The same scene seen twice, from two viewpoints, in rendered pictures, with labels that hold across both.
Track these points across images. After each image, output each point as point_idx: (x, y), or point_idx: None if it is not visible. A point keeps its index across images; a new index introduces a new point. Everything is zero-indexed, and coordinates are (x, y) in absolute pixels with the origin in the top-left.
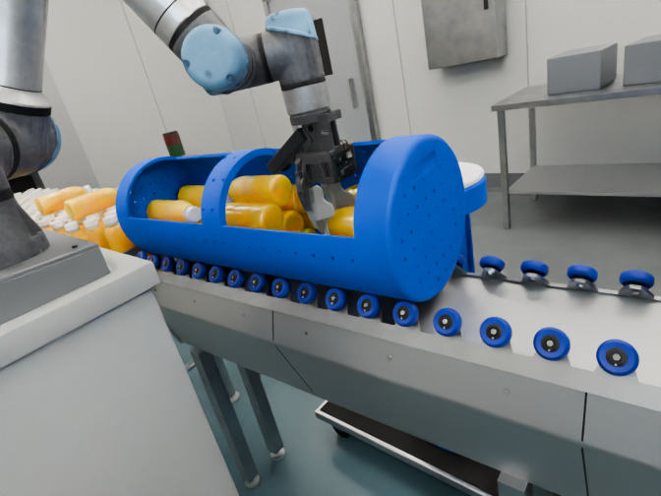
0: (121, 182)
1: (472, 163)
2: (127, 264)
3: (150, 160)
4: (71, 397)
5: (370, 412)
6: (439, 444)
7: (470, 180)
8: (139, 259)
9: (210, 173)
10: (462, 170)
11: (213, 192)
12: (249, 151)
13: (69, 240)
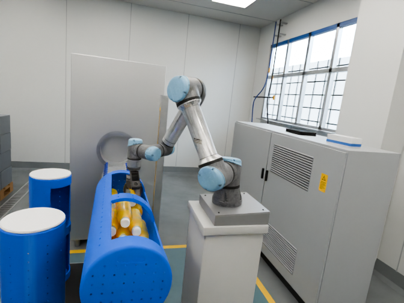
0: (160, 252)
1: (13, 212)
2: (193, 203)
3: (135, 235)
4: None
5: None
6: None
7: (48, 207)
8: (190, 202)
9: (143, 202)
10: (27, 212)
11: (148, 205)
12: (125, 193)
13: (206, 199)
